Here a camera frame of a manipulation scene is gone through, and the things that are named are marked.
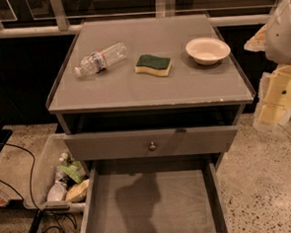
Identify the green snack bag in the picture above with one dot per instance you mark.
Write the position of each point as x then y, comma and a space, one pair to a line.
74, 171

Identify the clear plastic storage bin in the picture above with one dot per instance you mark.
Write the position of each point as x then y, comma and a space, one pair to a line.
42, 179

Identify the grey open middle drawer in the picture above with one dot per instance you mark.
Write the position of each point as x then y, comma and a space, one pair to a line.
157, 199

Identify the yellow green sponge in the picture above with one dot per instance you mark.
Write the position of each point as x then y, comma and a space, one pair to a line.
153, 65

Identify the round metal drawer knob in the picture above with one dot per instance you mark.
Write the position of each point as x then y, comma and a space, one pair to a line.
152, 146

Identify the small cup on floor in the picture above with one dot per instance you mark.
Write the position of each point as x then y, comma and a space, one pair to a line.
0, 197

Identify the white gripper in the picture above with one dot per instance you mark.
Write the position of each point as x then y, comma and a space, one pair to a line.
283, 37

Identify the yellow item in bin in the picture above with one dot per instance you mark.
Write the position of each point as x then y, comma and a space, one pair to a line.
78, 192

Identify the metal railing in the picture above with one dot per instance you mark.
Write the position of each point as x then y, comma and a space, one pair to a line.
21, 17

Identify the grey top drawer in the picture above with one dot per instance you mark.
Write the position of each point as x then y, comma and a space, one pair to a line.
134, 144

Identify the clear plastic water bottle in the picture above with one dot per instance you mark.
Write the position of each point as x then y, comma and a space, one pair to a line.
101, 60

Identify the grey drawer cabinet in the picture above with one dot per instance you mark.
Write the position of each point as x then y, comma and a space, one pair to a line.
119, 99

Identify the white bowl in bin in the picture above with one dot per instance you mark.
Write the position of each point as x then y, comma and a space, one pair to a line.
56, 193

